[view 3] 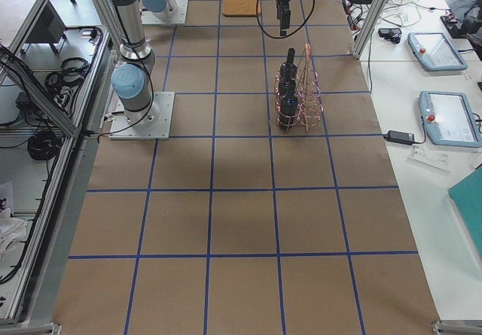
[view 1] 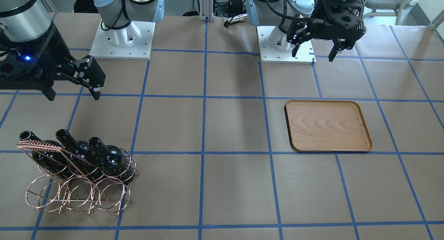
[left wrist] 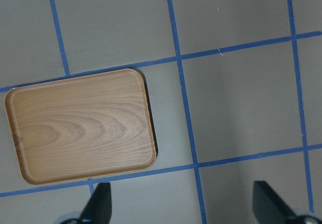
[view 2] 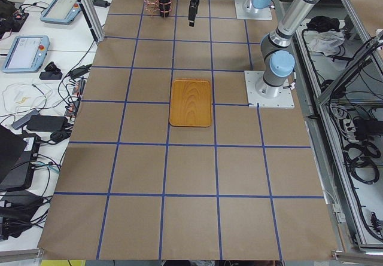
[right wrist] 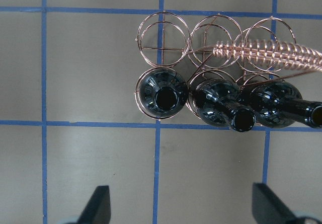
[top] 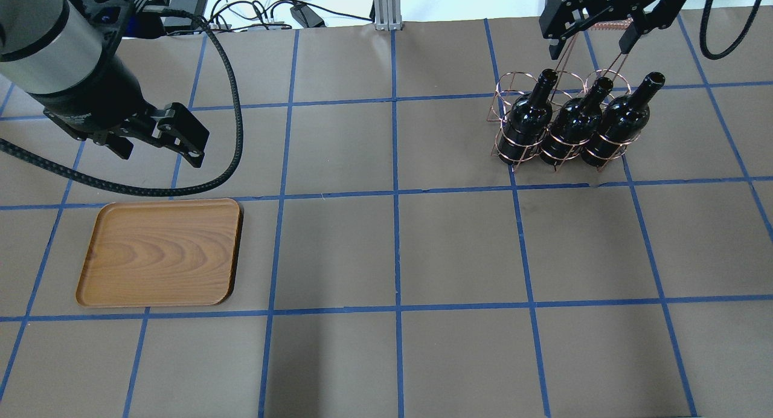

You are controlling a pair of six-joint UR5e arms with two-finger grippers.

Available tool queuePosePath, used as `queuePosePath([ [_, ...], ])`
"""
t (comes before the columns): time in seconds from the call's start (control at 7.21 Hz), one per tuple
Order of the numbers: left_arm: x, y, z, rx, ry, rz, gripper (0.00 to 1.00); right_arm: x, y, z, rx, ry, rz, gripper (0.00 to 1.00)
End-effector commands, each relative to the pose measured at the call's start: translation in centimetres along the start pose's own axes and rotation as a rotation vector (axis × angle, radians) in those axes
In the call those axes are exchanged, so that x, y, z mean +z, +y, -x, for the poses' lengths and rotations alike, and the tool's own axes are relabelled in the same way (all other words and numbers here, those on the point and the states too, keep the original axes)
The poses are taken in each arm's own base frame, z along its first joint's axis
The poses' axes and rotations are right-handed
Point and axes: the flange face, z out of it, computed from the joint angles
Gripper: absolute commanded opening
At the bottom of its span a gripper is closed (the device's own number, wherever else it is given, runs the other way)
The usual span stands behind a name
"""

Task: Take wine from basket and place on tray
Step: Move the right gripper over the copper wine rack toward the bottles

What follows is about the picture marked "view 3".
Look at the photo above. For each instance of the dark wine bottle far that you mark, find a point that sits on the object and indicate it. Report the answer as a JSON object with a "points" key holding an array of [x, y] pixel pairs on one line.
{"points": [[288, 70]]}

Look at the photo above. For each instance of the clear acrylic holder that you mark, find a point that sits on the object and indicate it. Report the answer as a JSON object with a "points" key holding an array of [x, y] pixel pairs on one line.
{"points": [[435, 160]]}

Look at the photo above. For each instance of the dark wine bottle middle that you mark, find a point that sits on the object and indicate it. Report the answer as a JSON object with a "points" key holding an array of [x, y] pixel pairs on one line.
{"points": [[287, 85]]}

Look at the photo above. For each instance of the black device on table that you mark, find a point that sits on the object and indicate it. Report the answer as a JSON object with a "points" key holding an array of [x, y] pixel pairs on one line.
{"points": [[392, 35]]}

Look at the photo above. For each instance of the dark wine bottle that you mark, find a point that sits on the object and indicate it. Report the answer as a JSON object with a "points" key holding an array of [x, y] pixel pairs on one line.
{"points": [[287, 85], [288, 70]]}

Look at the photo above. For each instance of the teal board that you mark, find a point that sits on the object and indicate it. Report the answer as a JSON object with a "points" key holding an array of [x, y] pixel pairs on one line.
{"points": [[467, 196]]}

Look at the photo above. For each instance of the teach pendant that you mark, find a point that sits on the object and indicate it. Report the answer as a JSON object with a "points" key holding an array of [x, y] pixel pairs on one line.
{"points": [[436, 52], [448, 119]]}

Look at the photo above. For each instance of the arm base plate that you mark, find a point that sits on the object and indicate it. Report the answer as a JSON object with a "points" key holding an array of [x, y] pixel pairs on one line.
{"points": [[144, 125], [164, 12]]}

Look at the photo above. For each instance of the aluminium frame rail left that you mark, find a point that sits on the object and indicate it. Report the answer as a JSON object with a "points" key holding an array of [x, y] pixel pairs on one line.
{"points": [[56, 100]]}

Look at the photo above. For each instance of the black box on shelf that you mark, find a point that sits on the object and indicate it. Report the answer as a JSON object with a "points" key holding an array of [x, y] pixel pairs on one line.
{"points": [[49, 28]]}

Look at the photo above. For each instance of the copper wire bottle basket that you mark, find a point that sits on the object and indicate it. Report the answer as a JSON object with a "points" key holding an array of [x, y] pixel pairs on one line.
{"points": [[309, 109]]}

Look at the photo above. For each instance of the aluminium frame post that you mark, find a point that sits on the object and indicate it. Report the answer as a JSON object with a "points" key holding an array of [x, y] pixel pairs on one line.
{"points": [[367, 27]]}

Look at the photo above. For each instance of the wooden tray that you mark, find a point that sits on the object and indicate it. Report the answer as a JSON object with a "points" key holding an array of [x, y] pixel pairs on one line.
{"points": [[240, 8]]}

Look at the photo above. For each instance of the black power adapter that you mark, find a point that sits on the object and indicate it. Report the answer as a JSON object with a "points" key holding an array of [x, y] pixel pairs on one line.
{"points": [[403, 138]]}

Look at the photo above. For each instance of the teach pendant far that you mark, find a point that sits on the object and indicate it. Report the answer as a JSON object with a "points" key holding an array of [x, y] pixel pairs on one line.
{"points": [[436, 52]]}

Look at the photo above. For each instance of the dark wine bottle carried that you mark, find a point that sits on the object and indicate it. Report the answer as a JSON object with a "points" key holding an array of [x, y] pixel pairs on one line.
{"points": [[287, 111]]}

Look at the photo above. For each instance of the teach pendant near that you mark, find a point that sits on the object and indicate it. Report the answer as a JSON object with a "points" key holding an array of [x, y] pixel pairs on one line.
{"points": [[448, 119]]}

